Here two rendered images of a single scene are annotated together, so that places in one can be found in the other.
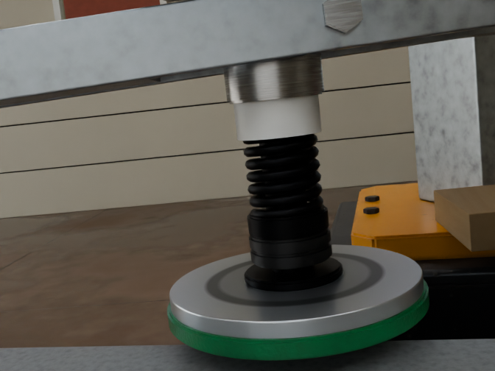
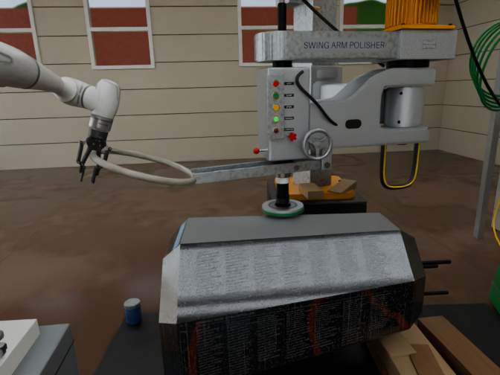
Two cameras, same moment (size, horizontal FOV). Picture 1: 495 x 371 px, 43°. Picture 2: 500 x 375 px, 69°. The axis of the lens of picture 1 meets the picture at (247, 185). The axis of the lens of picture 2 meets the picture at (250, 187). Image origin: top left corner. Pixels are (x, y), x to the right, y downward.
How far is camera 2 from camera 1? 1.38 m
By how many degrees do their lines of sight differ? 15
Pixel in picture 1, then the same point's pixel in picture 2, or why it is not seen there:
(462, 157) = (305, 175)
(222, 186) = (180, 155)
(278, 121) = (284, 181)
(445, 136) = not seen: hidden behind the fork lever
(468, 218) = (307, 192)
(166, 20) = (271, 167)
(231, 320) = (278, 210)
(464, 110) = not seen: hidden behind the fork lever
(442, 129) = not seen: hidden behind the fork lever
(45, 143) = (83, 128)
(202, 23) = (276, 167)
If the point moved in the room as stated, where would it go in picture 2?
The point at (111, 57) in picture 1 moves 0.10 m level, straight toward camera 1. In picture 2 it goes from (263, 172) to (272, 176)
